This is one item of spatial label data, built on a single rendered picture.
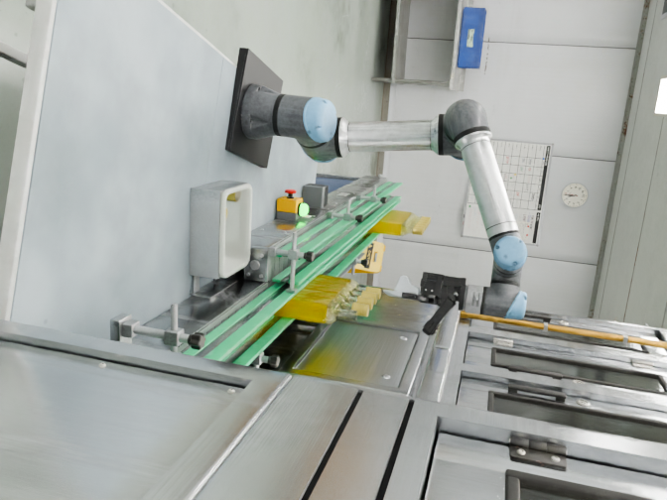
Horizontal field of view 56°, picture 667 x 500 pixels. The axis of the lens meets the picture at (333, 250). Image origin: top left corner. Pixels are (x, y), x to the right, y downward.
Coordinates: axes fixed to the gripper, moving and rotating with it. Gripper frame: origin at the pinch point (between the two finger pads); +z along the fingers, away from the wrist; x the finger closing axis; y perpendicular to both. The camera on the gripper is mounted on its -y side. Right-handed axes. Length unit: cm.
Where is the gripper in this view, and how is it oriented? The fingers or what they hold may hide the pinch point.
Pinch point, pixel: (388, 294)
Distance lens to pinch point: 168.9
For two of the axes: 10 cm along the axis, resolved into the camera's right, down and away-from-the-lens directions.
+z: -9.6, -1.3, 2.4
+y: 1.6, -9.8, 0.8
